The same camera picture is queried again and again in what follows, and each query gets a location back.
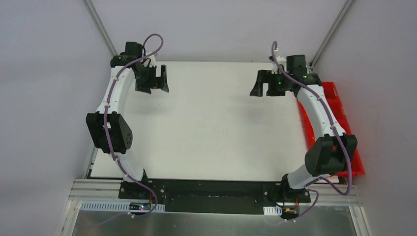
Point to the white cable duct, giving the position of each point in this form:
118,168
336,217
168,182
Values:
272,210
136,207

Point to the right white cable duct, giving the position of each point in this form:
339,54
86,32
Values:
272,210

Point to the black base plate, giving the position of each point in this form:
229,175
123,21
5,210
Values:
213,196

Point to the aluminium frame rail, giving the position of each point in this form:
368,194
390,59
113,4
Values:
108,190

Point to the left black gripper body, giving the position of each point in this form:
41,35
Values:
151,77

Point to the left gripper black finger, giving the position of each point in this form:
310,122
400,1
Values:
161,81
143,88

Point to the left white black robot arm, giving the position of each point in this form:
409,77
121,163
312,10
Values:
108,129

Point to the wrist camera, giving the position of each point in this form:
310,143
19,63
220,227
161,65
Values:
278,62
150,62

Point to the left white cable duct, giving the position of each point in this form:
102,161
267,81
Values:
136,207

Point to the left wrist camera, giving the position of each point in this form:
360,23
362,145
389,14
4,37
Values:
150,62

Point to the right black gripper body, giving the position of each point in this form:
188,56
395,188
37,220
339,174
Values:
266,79

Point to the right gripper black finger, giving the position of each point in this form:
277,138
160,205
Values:
276,91
261,79

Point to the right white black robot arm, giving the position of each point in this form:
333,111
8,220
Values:
333,149

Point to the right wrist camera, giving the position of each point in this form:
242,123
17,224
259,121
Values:
278,62

